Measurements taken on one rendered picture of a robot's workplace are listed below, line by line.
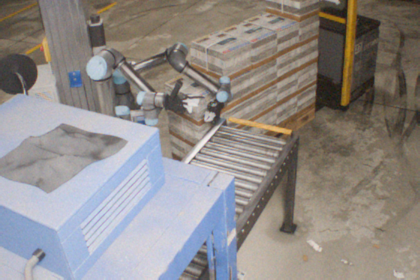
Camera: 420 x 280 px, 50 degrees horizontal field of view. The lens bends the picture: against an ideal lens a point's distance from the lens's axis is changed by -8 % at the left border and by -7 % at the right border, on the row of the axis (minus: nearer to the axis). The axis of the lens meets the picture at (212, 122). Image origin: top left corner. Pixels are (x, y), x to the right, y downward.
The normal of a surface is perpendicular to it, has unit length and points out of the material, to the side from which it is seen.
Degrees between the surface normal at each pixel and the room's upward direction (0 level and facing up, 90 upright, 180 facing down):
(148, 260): 0
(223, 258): 90
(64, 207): 0
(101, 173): 0
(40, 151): 51
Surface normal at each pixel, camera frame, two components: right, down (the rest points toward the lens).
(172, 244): -0.05, -0.84
